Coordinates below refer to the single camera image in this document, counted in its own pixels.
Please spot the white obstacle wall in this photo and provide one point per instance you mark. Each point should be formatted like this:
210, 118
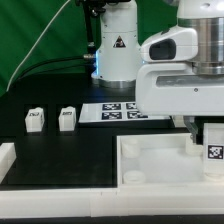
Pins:
7, 158
125, 201

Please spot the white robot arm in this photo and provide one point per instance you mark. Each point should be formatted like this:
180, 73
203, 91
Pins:
118, 59

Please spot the white square tabletop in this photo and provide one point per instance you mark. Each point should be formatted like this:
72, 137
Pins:
163, 162

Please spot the green backdrop curtain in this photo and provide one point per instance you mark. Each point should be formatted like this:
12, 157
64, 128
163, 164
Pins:
36, 30

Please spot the white marker base plate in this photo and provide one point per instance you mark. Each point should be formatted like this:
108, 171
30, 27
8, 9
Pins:
112, 112

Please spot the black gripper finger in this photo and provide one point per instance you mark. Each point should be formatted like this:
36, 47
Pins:
192, 126

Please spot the white left obstacle wall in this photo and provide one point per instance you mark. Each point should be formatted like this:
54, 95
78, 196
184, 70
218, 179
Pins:
7, 158

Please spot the white front obstacle wall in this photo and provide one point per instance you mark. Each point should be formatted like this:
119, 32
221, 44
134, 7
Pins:
125, 201

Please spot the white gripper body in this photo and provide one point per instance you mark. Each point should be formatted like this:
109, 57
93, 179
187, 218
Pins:
166, 83

